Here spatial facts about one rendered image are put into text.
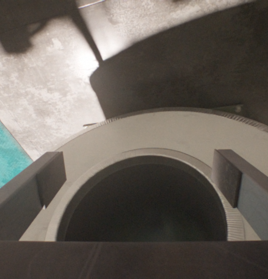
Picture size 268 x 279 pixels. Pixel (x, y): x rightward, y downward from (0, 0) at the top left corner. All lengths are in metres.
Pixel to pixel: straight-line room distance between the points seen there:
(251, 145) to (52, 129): 1.29
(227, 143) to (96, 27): 0.82
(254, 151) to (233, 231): 0.30
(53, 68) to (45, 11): 0.29
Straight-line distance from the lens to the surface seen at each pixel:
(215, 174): 0.17
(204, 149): 0.76
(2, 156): 2.12
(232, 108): 1.29
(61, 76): 1.30
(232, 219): 0.60
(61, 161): 0.16
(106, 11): 1.10
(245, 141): 0.80
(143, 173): 0.85
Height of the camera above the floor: 1.06
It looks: 49 degrees down
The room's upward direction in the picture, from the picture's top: 169 degrees counter-clockwise
